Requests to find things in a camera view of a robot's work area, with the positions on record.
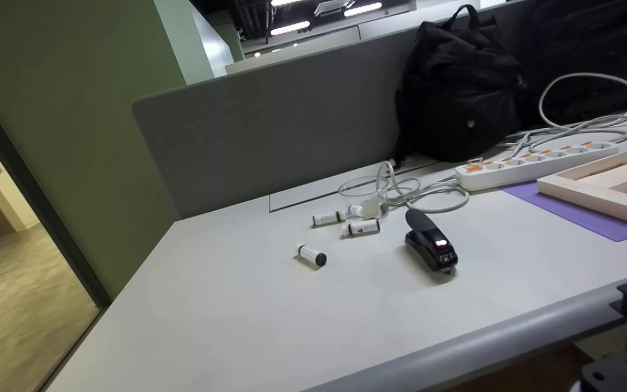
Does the purple paper sheet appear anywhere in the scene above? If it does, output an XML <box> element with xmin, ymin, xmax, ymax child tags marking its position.
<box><xmin>501</xmin><ymin>182</ymin><xmax>627</xmax><ymax>242</ymax></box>

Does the large black backpack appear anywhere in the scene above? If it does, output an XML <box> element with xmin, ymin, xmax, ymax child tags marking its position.
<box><xmin>515</xmin><ymin>0</ymin><xmax>627</xmax><ymax>127</ymax></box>

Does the clear plastic cup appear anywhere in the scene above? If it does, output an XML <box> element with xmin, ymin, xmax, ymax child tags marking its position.
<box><xmin>338</xmin><ymin>175</ymin><xmax>390</xmax><ymax>219</ymax></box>

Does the black clamp mount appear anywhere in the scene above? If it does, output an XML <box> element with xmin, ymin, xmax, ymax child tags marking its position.
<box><xmin>579</xmin><ymin>281</ymin><xmax>627</xmax><ymax>392</ymax></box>

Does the white power strip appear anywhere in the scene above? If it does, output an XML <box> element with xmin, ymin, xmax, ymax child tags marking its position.
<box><xmin>454</xmin><ymin>140</ymin><xmax>620</xmax><ymax>192</ymax></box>

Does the beige wooden frame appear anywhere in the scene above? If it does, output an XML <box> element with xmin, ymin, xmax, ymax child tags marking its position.
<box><xmin>536</xmin><ymin>143</ymin><xmax>627</xmax><ymax>228</ymax></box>

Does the small white bottle black cap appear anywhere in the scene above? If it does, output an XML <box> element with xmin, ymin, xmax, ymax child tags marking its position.
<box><xmin>297</xmin><ymin>244</ymin><xmax>328</xmax><ymax>267</ymax></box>

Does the white power strip cable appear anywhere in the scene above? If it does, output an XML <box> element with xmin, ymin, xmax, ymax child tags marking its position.
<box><xmin>376</xmin><ymin>161</ymin><xmax>470</xmax><ymax>213</ymax></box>

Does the black stapler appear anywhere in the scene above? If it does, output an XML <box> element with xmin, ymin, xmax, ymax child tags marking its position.
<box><xmin>404</xmin><ymin>209</ymin><xmax>459</xmax><ymax>274</ymax></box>

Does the coil of grey cable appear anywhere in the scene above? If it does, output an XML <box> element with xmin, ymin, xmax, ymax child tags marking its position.
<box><xmin>501</xmin><ymin>72</ymin><xmax>627</xmax><ymax>160</ymax></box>

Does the small white bottle brown label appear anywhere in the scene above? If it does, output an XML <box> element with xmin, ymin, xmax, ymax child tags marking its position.
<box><xmin>341</xmin><ymin>219</ymin><xmax>381</xmax><ymax>237</ymax></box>
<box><xmin>312</xmin><ymin>211</ymin><xmax>347</xmax><ymax>227</ymax></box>

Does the grey desk divider panel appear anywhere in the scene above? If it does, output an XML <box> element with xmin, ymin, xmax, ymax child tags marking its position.
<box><xmin>132</xmin><ymin>0</ymin><xmax>532</xmax><ymax>221</ymax></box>

